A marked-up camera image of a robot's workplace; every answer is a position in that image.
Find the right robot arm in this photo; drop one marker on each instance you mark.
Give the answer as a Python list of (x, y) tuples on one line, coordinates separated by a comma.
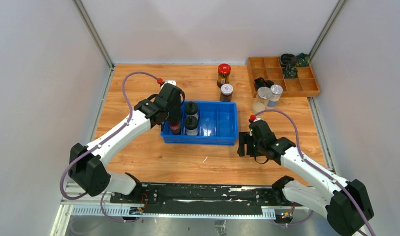
[(345, 204)]

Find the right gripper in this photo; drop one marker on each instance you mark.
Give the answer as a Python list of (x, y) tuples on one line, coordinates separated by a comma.
[(245, 137)]

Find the blue plastic divided bin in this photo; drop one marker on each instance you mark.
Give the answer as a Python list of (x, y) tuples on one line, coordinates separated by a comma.
[(217, 125)]

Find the black rolled item in tray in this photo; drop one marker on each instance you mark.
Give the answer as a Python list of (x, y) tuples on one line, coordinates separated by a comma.
[(287, 59)]

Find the wooden divided tray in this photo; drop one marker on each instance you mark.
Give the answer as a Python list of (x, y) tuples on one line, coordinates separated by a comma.
[(269, 68)]

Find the red lid sauce jar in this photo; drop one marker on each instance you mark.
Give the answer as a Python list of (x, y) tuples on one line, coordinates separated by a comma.
[(223, 74)]

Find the green patterned rolled cloth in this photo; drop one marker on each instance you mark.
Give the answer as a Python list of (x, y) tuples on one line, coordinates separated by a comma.
[(290, 72)]

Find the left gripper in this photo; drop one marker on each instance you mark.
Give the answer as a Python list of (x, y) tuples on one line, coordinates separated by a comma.
[(176, 114)]

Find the white lid sauce jar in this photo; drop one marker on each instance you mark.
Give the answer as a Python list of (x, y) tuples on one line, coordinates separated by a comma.
[(226, 92)]

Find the black clip bundle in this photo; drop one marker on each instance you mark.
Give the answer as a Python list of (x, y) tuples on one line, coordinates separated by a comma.
[(261, 82)]

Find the dark green rolled cloth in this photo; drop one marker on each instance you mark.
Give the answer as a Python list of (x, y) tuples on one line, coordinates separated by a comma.
[(302, 60)]

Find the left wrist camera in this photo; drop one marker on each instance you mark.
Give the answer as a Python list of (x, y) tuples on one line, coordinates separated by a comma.
[(173, 82)]

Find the small silver lid jar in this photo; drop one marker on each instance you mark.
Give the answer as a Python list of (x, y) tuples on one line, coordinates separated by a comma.
[(277, 91)]

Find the silver lid clear jar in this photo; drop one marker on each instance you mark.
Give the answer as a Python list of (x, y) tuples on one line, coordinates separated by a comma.
[(262, 99)]

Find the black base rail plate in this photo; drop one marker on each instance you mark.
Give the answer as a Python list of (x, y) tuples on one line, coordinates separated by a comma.
[(198, 200)]

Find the black cap spice shaker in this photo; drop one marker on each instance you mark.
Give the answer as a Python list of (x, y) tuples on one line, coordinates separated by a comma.
[(191, 109), (191, 126)]

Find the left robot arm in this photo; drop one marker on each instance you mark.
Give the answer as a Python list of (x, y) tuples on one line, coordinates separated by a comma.
[(88, 162)]

